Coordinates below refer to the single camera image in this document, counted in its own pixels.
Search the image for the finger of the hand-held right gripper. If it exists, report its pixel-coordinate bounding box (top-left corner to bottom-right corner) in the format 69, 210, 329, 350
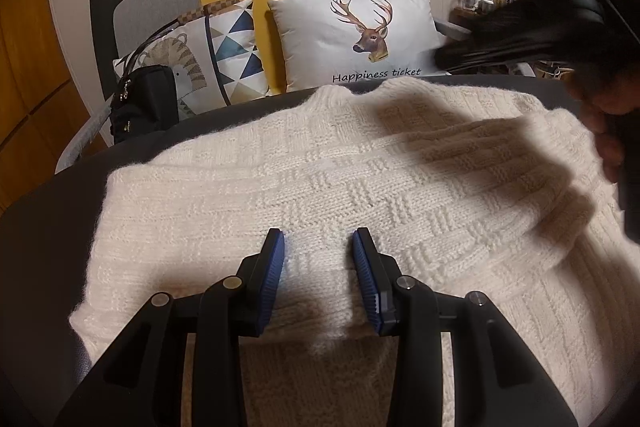
434, 0, 606, 76

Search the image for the triangle pattern pillow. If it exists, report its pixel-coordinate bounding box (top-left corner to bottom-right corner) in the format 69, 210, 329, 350
202, 0, 271, 100

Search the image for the deer print pillow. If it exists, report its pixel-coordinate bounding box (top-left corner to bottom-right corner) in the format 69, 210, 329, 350
267, 0, 446, 92

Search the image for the brown checkered bag strap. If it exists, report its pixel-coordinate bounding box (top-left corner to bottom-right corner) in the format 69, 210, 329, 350
172, 0, 241, 26

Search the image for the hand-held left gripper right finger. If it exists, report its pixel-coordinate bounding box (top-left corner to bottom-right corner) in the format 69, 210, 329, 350
351, 228, 568, 427

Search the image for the black handbag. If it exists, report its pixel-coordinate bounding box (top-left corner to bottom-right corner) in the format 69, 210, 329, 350
107, 19, 223, 144

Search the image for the person's right hand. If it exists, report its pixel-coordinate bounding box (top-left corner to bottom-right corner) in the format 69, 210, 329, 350
570, 69, 639, 184

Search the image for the striped animal print pillow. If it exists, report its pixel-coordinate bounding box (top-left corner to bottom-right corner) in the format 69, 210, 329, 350
112, 19, 221, 122

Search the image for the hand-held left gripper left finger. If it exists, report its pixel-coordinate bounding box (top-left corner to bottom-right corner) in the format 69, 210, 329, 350
52, 228, 287, 427

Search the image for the white knitted sweater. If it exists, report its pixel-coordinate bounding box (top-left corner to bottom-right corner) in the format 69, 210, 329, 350
67, 79, 633, 427

